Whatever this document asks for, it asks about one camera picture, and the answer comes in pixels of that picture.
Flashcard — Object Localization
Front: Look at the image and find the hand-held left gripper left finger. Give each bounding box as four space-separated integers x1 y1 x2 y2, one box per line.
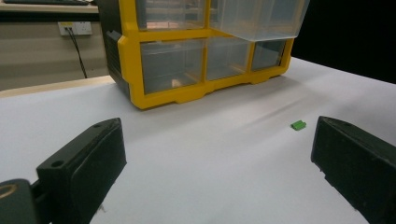
35 117 128 224

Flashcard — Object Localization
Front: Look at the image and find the white wall socket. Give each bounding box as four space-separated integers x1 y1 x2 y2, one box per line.
57 21 93 36

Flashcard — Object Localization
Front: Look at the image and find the transparent plastic drawer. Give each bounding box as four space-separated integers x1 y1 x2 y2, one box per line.
208 0 311 42

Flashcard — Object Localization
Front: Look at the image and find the yellow black organizer cabinet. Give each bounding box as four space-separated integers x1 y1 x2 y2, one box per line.
94 0 295 110

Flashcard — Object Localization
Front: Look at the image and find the beige desk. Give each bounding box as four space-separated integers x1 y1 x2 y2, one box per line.
0 2 100 14

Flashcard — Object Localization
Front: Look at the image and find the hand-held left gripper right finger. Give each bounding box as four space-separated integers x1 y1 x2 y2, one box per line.
310 116 396 224

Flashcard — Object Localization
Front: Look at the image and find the small green plastic block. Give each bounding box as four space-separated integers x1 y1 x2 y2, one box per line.
290 119 307 132

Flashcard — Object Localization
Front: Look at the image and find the group of clear drawers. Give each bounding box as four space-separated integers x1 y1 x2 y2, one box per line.
134 0 287 95

